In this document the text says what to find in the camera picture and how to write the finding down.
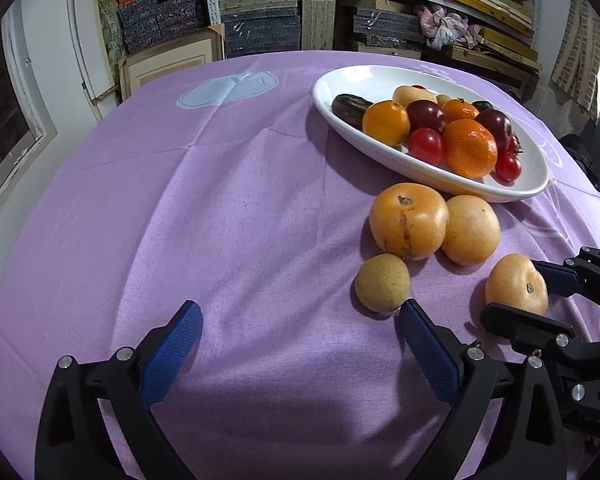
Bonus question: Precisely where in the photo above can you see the purple printed tablecloth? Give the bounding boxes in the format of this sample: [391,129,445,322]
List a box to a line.
[0,52,600,480]

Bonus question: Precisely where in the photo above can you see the pink cloth bundle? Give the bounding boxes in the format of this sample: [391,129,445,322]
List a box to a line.
[414,2,482,52]

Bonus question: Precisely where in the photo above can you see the white metal shelf rack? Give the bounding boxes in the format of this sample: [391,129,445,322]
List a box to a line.
[202,0,541,56]

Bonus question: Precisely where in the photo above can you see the white plate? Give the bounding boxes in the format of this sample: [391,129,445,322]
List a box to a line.
[312,65,551,204]

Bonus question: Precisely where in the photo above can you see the smooth orange fruit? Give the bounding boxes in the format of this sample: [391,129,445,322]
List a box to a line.
[362,101,411,148]

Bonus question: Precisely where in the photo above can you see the dark cloth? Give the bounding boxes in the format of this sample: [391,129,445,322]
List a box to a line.
[560,132,600,191]

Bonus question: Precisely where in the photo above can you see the grey woven panel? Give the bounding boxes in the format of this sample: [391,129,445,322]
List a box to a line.
[301,0,337,52]

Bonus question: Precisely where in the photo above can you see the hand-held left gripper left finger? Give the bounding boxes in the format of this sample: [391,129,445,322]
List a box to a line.
[35,300,204,480]

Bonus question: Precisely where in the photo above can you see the light wooden box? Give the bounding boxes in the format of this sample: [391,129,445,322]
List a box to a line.
[350,40,423,61]

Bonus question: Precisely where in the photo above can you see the green marbled board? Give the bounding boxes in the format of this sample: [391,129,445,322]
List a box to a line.
[94,0,126,63]

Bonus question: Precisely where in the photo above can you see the small tan round fruit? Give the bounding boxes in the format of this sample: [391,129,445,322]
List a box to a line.
[355,253,411,313]

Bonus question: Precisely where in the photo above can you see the wooden picture frame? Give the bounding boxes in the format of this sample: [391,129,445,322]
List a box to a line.
[117,24,226,101]

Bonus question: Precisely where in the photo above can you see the yellow-orange round fruit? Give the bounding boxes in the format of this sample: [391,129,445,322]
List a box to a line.
[392,85,437,108]
[369,182,450,262]
[485,253,549,317]
[440,194,502,267]

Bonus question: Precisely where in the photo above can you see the white board panel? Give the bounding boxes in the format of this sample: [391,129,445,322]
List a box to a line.
[67,0,118,106]

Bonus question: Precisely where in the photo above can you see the brick patterned sheet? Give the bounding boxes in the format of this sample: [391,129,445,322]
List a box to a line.
[550,0,600,111]

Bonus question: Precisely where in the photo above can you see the orange mandarin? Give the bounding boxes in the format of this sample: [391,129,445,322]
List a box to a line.
[441,99,480,125]
[445,119,498,179]

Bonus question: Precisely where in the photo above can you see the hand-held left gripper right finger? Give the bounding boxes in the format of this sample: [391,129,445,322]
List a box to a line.
[395,299,568,480]

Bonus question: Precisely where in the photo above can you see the stack of dark grey boxes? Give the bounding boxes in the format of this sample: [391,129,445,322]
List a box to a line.
[220,0,302,58]
[354,6,428,46]

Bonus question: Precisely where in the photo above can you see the dark wrinkled passion fruit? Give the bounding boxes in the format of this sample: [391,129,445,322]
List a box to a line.
[331,94,374,126]

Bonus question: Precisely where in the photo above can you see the stack of brown woven boxes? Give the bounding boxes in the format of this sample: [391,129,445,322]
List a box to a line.
[450,42,543,91]

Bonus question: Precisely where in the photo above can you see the stack of wooden frames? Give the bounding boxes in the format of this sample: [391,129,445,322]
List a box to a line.
[432,0,543,76]

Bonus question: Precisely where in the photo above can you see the stack of blue patterned boxes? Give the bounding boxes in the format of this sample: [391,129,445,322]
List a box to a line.
[116,0,212,56]

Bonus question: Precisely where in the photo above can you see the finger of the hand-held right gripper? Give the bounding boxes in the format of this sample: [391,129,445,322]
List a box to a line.
[480,302,600,403]
[531,246,600,318]

